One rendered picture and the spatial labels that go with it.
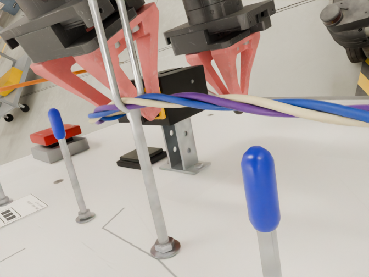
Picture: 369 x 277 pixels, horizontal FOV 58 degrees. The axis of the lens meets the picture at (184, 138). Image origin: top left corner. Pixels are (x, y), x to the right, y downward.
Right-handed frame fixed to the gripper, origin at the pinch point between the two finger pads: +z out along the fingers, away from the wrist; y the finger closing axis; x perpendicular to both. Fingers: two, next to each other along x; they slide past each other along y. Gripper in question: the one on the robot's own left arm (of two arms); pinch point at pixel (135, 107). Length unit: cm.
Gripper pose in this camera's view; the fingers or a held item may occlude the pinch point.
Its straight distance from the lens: 26.9
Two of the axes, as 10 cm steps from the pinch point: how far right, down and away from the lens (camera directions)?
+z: 4.0, 7.4, 5.4
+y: 7.7, 0.4, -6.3
